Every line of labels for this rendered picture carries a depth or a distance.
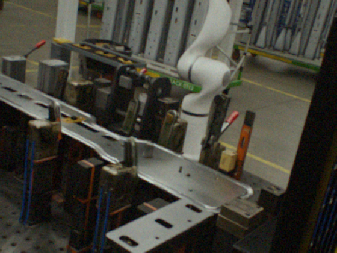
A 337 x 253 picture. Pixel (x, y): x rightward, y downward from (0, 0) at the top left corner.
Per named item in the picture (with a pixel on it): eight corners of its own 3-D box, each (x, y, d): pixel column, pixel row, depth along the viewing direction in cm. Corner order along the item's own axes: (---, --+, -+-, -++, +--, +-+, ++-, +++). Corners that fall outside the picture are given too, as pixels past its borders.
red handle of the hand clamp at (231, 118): (203, 140, 149) (231, 108, 156) (204, 144, 150) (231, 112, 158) (214, 144, 146) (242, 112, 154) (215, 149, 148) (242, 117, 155)
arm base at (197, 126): (180, 140, 224) (186, 102, 217) (216, 153, 215) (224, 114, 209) (158, 150, 208) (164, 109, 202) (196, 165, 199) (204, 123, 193)
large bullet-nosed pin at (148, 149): (139, 159, 147) (142, 140, 145) (146, 158, 150) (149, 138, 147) (147, 163, 145) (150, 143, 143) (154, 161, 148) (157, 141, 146)
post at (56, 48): (41, 134, 227) (49, 42, 213) (54, 131, 233) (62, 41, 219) (51, 140, 223) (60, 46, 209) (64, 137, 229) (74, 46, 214)
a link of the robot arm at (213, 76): (191, 105, 213) (200, 52, 205) (227, 118, 203) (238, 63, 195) (175, 110, 204) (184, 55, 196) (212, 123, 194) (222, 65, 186)
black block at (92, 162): (57, 249, 145) (67, 161, 136) (83, 237, 154) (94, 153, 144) (74, 262, 141) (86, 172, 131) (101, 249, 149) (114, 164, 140)
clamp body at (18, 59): (-7, 133, 219) (-4, 55, 207) (14, 129, 228) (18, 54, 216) (5, 140, 214) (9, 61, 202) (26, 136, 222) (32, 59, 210)
